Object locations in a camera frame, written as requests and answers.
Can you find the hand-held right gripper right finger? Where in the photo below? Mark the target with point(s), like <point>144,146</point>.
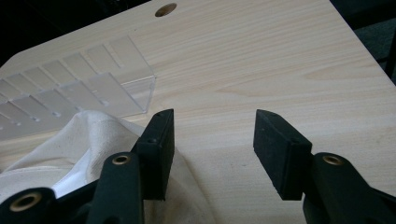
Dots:
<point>280,155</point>

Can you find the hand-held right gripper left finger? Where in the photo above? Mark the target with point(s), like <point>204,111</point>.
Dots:
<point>157,155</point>

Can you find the white cloth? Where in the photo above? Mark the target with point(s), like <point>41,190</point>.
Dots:
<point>77,149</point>

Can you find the clear acrylic slotted rack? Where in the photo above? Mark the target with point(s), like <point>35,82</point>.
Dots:
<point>109,90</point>

